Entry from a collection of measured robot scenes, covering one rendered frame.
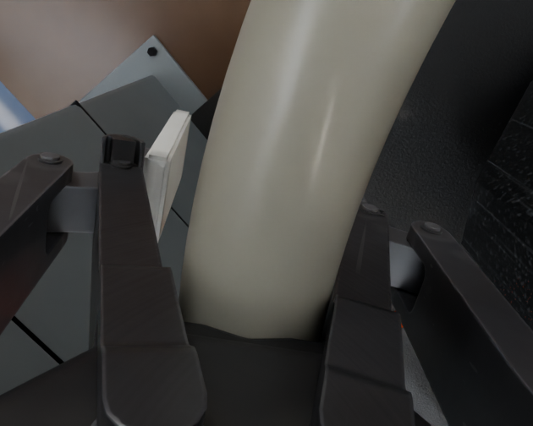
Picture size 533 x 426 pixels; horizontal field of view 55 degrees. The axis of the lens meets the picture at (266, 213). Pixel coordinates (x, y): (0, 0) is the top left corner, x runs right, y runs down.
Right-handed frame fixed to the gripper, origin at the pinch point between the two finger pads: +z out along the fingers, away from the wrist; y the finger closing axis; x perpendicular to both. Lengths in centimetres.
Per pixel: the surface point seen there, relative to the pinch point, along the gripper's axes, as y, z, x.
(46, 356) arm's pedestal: -9.9, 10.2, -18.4
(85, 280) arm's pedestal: -10.0, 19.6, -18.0
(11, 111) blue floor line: -44, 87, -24
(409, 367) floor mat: 52, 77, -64
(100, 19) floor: -27, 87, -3
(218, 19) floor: -5, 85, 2
